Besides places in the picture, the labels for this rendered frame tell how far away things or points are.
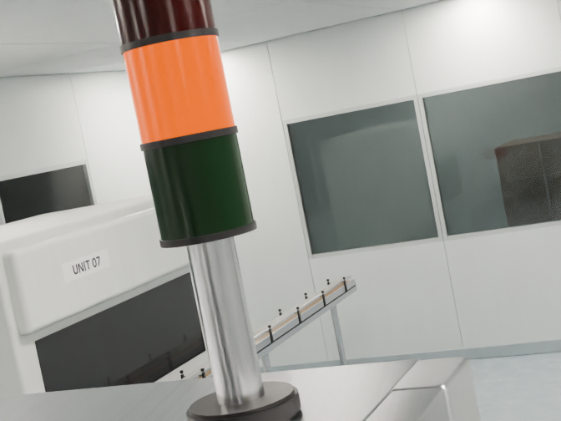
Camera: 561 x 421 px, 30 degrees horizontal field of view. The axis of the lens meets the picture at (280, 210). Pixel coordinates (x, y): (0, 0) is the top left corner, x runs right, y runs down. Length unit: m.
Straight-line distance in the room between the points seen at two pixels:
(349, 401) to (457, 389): 0.06
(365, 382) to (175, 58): 0.21
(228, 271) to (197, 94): 0.09
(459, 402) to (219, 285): 0.15
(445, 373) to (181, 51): 0.22
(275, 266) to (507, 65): 2.68
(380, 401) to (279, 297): 8.84
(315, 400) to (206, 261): 0.10
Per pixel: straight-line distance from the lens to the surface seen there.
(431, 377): 0.58
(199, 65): 0.52
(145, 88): 0.52
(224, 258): 0.53
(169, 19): 0.52
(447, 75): 8.65
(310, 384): 0.60
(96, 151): 8.74
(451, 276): 8.85
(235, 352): 0.54
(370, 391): 0.57
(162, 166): 0.52
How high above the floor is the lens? 2.25
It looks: 5 degrees down
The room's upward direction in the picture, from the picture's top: 11 degrees counter-clockwise
